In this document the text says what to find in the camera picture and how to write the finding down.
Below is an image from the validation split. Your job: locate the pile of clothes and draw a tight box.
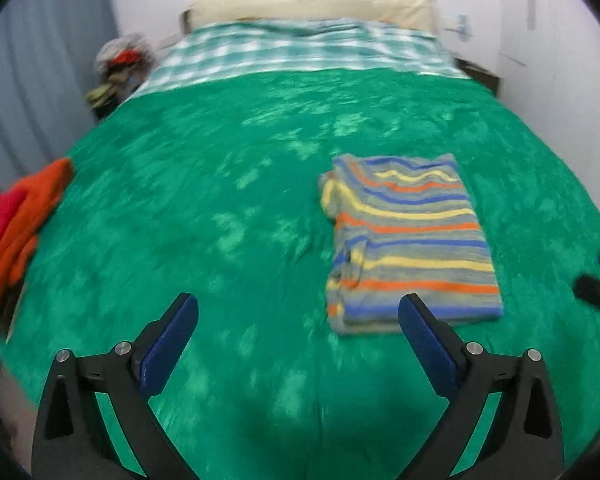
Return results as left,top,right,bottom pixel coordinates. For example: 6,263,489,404
86,32,157,121

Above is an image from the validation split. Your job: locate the white wall socket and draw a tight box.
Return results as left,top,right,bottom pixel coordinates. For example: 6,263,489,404
445,14,473,38

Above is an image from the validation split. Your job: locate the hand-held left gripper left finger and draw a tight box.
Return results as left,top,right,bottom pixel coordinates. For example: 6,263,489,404
31,292,200,480

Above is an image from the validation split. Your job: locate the dark wooden nightstand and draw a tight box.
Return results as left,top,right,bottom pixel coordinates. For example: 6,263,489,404
455,57,501,96

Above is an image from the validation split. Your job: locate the green velvet blanket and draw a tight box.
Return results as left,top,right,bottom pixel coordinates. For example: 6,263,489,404
0,67,600,480

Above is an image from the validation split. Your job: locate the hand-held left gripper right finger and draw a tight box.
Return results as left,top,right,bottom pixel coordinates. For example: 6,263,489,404
397,293,565,480

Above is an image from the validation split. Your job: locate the orange garment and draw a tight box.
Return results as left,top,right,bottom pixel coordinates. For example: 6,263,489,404
0,157,75,313

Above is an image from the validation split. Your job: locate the striped knit t-shirt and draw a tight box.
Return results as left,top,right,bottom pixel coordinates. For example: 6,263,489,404
319,154,505,336

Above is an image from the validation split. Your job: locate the green checkered bedsheet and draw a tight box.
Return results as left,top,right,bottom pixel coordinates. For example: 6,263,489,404
137,17,468,98

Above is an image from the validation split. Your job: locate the cream padded headboard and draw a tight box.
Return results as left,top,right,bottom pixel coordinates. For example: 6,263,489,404
181,0,437,31

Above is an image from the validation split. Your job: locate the white wardrobe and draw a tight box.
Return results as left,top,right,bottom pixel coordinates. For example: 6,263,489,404
497,0,600,171

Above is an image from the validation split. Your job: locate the blue-grey curtain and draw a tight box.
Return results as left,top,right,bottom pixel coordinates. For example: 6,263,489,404
0,0,123,196

